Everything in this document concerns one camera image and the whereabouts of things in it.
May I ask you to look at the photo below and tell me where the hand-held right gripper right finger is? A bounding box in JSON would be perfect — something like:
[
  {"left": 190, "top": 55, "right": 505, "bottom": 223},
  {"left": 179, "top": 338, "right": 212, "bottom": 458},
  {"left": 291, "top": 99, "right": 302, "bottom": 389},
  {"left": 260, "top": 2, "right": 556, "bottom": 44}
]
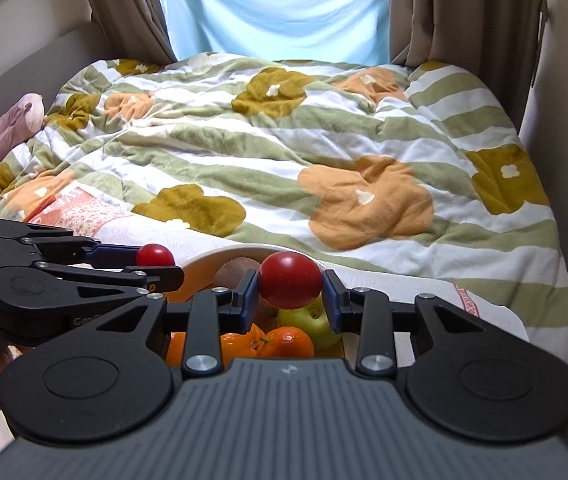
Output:
[{"left": 323, "top": 269, "right": 503, "bottom": 377}]

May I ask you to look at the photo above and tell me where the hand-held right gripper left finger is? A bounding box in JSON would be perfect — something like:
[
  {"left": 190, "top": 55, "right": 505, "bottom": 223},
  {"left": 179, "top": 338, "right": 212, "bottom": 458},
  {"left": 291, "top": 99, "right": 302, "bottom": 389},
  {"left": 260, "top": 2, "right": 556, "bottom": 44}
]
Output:
[{"left": 95, "top": 268, "right": 259, "bottom": 377}]

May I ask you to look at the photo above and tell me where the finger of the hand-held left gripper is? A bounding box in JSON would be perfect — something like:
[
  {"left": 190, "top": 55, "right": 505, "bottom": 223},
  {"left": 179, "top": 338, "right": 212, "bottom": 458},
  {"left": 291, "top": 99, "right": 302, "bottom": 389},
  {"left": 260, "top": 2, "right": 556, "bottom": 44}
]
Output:
[
  {"left": 43, "top": 261, "right": 185, "bottom": 298},
  {"left": 25, "top": 225, "right": 141, "bottom": 269}
]

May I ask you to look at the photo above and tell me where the plain brown kiwi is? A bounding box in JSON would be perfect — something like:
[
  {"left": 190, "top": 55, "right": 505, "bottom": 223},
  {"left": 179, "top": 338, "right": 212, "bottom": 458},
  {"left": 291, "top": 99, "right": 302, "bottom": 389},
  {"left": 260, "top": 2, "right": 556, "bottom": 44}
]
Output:
[{"left": 213, "top": 257, "right": 265, "bottom": 292}]

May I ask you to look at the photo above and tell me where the small red tomato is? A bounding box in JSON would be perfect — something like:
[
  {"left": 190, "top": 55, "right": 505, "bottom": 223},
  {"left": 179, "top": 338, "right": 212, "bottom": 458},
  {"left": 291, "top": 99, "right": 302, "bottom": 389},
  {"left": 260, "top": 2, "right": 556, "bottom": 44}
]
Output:
[{"left": 136, "top": 243, "right": 176, "bottom": 269}]

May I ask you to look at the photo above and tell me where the green apple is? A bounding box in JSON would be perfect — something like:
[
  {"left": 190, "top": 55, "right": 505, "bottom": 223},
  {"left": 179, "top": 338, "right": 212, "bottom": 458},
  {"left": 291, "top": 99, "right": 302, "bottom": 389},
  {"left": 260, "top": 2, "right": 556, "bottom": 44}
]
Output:
[{"left": 277, "top": 294, "right": 345, "bottom": 351}]

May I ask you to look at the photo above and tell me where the cream bowl with cartoon print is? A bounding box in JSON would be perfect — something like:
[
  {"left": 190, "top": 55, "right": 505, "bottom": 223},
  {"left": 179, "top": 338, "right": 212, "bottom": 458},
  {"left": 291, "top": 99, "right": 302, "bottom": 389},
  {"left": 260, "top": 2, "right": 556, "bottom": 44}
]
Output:
[{"left": 163, "top": 242, "right": 345, "bottom": 369}]

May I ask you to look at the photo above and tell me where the large red tomato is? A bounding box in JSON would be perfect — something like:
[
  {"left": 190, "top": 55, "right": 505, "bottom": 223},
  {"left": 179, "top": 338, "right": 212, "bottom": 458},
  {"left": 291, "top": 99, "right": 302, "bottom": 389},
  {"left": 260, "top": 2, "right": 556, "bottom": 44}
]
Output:
[{"left": 258, "top": 251, "right": 324, "bottom": 310}]

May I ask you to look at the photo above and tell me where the white cloth with red pattern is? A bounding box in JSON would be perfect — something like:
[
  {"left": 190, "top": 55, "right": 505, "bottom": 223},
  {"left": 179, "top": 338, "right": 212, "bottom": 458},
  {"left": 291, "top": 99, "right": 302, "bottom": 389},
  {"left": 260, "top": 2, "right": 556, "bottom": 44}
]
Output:
[{"left": 26, "top": 185, "right": 532, "bottom": 346}]

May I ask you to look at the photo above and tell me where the floral striped blanket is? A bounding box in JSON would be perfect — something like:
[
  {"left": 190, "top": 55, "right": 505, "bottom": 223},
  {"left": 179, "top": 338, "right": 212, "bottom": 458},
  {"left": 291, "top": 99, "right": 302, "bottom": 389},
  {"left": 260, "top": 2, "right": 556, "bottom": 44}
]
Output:
[{"left": 0, "top": 57, "right": 568, "bottom": 362}]

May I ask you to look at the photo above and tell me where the pink plush toy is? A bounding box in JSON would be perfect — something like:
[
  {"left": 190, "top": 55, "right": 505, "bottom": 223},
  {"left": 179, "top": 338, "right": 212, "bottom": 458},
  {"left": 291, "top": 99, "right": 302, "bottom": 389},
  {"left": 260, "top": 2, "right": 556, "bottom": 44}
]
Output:
[{"left": 0, "top": 92, "right": 48, "bottom": 174}]

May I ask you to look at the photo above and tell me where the brown curtain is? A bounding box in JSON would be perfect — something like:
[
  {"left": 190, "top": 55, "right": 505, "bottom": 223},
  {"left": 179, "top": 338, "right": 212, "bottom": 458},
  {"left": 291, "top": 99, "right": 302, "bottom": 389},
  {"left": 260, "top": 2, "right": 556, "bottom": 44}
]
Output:
[
  {"left": 388, "top": 0, "right": 548, "bottom": 132},
  {"left": 76, "top": 0, "right": 181, "bottom": 67}
]

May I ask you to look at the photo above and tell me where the light blue sheet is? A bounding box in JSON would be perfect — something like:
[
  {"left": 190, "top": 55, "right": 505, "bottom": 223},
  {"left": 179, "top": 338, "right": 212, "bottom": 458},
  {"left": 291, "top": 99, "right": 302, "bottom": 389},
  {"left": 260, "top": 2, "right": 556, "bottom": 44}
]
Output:
[{"left": 156, "top": 0, "right": 391, "bottom": 69}]

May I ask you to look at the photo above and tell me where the beige padded bed frame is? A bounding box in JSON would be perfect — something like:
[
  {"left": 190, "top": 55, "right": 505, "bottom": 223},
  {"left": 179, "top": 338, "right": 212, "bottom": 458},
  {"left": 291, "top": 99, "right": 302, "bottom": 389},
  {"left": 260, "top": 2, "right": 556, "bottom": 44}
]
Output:
[{"left": 0, "top": 19, "right": 111, "bottom": 203}]

